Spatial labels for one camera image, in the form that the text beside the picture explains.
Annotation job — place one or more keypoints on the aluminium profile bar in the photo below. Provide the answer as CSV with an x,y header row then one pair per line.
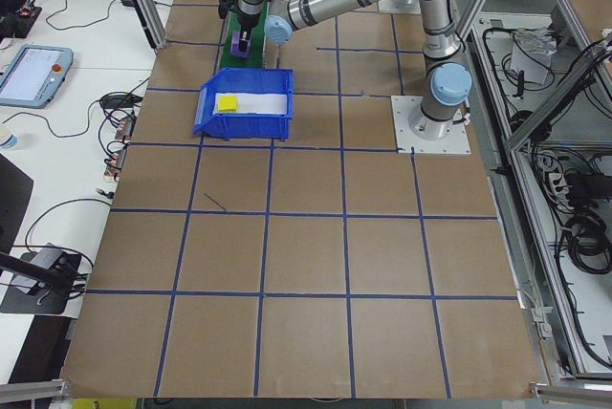
x,y
574,397
33,392

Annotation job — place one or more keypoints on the white foam bin liner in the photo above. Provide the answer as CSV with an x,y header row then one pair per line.
x,y
263,103

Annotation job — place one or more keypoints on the yellow foam block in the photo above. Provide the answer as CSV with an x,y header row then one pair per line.
x,y
228,103

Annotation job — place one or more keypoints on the white power strip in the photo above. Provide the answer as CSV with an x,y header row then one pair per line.
x,y
557,179

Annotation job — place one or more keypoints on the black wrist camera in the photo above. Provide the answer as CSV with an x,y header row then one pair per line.
x,y
228,5

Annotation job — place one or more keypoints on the blue plastic storage bin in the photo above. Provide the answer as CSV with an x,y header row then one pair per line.
x,y
248,127

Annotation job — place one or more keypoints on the white square base plate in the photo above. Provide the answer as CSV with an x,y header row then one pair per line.
x,y
454,141
392,4

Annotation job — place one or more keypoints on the black computer monitor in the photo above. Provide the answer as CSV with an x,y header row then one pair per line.
x,y
12,199

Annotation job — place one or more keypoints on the green conveyor belt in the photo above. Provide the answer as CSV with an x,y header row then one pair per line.
x,y
255,53

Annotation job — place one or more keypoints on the purple foam block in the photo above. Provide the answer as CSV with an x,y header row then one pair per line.
x,y
235,46

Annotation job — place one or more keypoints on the white paper bag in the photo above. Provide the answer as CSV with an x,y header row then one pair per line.
x,y
531,60

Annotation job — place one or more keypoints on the black power adapter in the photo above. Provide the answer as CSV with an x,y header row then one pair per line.
x,y
583,184
117,101

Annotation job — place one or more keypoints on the V-shaped aluminium bar frame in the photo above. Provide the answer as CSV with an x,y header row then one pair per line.
x,y
559,99

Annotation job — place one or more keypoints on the grey stand base plate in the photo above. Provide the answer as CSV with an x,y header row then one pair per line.
x,y
28,305

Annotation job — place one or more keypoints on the light blue teach pendant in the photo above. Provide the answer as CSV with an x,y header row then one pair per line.
x,y
33,74

